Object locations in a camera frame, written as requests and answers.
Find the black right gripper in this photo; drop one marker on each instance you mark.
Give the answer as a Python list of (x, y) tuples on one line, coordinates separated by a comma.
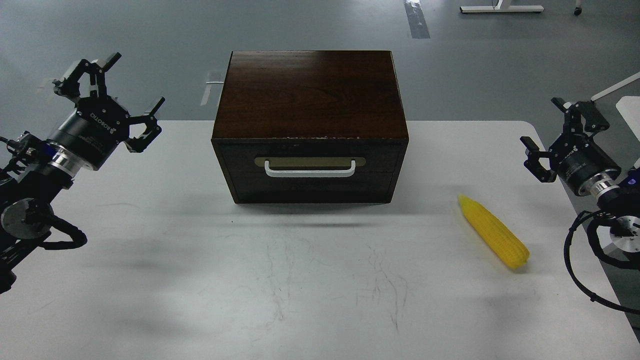
[(574, 156)]

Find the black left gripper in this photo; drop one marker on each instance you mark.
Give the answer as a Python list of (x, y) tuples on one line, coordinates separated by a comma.
[(90, 127)]

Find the yellow corn cob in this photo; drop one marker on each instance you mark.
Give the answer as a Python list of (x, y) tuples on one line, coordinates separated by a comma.
[(504, 244)]

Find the wooden drawer with white handle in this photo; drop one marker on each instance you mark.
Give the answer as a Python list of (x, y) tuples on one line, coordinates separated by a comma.
[(317, 173)]

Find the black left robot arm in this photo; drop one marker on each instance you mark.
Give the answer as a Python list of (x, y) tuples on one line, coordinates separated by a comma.
[(39, 169)]

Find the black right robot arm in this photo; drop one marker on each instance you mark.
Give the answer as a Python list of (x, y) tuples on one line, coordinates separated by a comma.
[(612, 230)]

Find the white adjacent table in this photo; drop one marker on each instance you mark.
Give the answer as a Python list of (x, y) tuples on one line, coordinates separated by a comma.
[(627, 106)]

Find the white desk leg base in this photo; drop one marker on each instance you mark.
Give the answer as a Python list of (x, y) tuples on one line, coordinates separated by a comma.
[(501, 6)]

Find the dark wooden cabinet box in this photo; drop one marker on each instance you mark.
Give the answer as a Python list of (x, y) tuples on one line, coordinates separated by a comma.
[(310, 96)]

